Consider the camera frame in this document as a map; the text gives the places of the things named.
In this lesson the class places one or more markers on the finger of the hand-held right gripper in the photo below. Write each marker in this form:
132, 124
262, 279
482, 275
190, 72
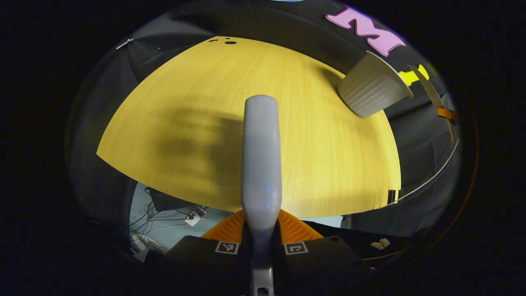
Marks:
447, 114

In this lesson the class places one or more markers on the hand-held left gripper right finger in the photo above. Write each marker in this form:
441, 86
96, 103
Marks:
312, 267

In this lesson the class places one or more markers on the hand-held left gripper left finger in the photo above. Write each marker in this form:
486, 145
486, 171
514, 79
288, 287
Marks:
213, 267

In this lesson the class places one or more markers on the grey dustpan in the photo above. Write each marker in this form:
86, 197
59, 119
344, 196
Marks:
431, 96

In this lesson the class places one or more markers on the small grey broom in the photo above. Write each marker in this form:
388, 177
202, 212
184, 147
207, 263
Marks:
261, 160

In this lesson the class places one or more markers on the wooden desktop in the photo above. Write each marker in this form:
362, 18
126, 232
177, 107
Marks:
185, 102

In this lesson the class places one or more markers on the white power strip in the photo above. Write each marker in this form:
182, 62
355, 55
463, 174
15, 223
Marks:
195, 216

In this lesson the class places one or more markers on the small white scrap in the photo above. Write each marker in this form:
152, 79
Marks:
380, 243

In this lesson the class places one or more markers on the white cloth clip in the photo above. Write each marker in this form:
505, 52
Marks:
124, 43

